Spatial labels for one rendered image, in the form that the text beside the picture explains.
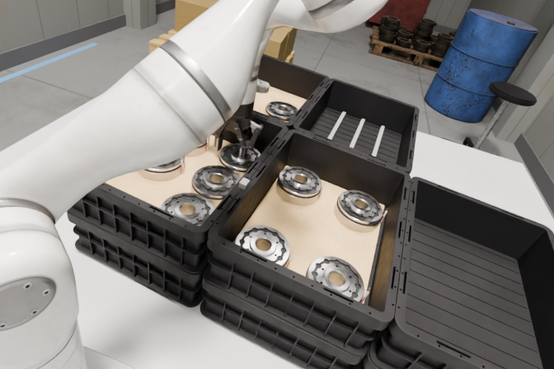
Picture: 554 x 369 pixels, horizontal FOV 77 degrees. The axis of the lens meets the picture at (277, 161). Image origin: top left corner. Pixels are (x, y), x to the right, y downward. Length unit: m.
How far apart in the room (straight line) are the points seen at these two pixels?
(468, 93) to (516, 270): 2.96
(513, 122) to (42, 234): 3.73
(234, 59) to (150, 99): 0.08
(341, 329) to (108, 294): 0.44
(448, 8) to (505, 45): 4.01
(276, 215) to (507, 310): 0.48
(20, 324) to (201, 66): 0.26
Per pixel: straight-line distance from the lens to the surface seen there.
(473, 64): 3.72
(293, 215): 0.76
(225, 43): 0.32
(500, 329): 0.81
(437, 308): 0.75
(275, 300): 0.61
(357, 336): 0.61
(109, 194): 0.64
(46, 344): 0.43
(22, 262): 0.33
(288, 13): 0.51
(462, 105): 3.83
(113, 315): 0.76
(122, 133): 0.32
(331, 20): 0.39
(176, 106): 0.31
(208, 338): 0.73
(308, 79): 1.22
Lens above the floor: 1.36
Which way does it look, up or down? 36 degrees down
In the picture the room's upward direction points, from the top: 14 degrees clockwise
